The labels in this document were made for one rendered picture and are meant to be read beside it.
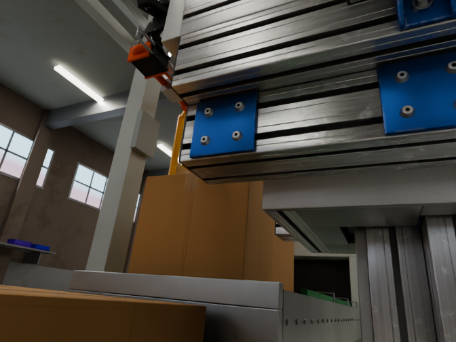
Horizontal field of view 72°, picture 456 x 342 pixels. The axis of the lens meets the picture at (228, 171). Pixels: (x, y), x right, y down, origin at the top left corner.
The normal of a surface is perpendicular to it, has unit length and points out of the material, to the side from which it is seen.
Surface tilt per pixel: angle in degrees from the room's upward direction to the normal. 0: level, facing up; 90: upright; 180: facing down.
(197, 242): 90
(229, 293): 90
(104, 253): 90
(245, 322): 90
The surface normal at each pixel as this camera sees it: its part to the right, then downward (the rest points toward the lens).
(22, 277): 0.91, -0.08
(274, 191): -0.41, -0.38
